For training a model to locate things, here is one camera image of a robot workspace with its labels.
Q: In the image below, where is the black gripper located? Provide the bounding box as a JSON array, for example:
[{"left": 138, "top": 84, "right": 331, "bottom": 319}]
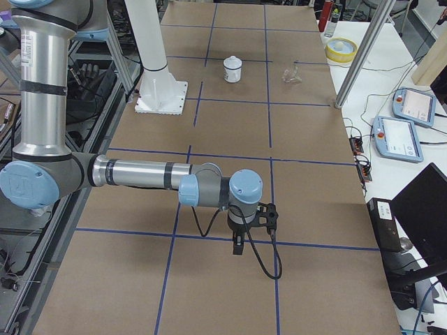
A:
[{"left": 228, "top": 223, "right": 247, "bottom": 255}]

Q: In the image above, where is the white ceramic lid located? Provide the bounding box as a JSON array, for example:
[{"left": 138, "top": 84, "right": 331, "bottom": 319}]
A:
[{"left": 223, "top": 56, "right": 242, "bottom": 70}]

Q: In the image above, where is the black box with label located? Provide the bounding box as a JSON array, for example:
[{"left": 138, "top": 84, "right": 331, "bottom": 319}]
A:
[{"left": 367, "top": 198, "right": 401, "bottom": 253}]

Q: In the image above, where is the white enamel mug blue rim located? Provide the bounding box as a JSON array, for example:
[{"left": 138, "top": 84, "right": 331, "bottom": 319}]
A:
[{"left": 223, "top": 64, "right": 242, "bottom": 83}]

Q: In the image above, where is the near teach pendant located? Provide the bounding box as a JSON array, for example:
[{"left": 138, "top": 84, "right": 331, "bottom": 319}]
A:
[{"left": 372, "top": 116, "right": 424, "bottom": 163}]

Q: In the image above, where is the teach pendant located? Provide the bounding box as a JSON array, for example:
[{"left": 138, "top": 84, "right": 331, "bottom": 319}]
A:
[
  {"left": 392, "top": 87, "right": 436, "bottom": 128},
  {"left": 372, "top": 116, "right": 424, "bottom": 163}
]

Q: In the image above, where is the black monitor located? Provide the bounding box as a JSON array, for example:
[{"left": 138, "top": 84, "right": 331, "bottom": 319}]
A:
[{"left": 391, "top": 163, "right": 446, "bottom": 275}]

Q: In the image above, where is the yellow round container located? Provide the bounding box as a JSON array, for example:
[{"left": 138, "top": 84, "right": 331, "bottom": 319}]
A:
[{"left": 325, "top": 38, "right": 358, "bottom": 64}]

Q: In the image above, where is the far teach pendant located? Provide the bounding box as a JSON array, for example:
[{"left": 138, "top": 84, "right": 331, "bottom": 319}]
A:
[{"left": 392, "top": 87, "right": 436, "bottom": 128}]

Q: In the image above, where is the red bottle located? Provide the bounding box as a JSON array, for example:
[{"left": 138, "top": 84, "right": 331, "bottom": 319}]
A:
[{"left": 318, "top": 0, "right": 333, "bottom": 32}]

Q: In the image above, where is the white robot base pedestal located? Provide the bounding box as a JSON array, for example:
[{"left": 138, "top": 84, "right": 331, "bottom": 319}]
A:
[{"left": 125, "top": 0, "right": 188, "bottom": 115}]

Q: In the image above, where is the aluminium frame post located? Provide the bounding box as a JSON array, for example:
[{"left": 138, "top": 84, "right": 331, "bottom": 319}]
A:
[{"left": 335, "top": 0, "right": 395, "bottom": 109}]

